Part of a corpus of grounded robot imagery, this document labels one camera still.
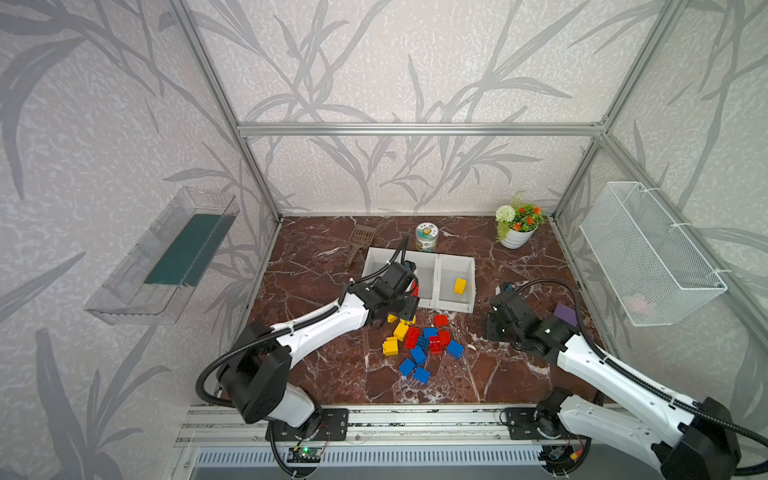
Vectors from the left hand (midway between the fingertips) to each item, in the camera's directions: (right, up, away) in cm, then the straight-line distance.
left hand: (414, 296), depth 85 cm
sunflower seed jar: (+5, +17, +19) cm, 27 cm away
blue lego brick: (+5, -12, +5) cm, 14 cm away
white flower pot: (+37, +16, +20) cm, 45 cm away
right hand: (+21, -5, -2) cm, 21 cm away
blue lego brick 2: (+1, -16, -2) cm, 16 cm away
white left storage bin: (-4, +12, -18) cm, 22 cm away
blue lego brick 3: (+2, -21, -4) cm, 21 cm away
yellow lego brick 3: (-4, -11, +3) cm, 12 cm away
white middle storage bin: (+4, +2, +14) cm, 15 cm away
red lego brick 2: (+9, -9, +9) cm, 15 cm away
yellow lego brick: (+15, +1, +12) cm, 19 cm away
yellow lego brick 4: (-7, -15, +1) cm, 16 cm away
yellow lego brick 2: (-3, -9, +4) cm, 11 cm away
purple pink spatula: (+49, -8, +9) cm, 50 cm away
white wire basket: (+49, +9, -24) cm, 55 cm away
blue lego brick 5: (-2, -20, -2) cm, 20 cm away
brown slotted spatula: (-20, +18, +30) cm, 40 cm away
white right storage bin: (+13, +7, +16) cm, 22 cm away
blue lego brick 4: (+12, -16, +1) cm, 20 cm away
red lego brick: (+7, -15, +2) cm, 16 cm away
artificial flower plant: (+38, +24, +16) cm, 48 cm away
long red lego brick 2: (+1, 0, +11) cm, 11 cm away
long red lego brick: (-1, -13, +2) cm, 13 cm away
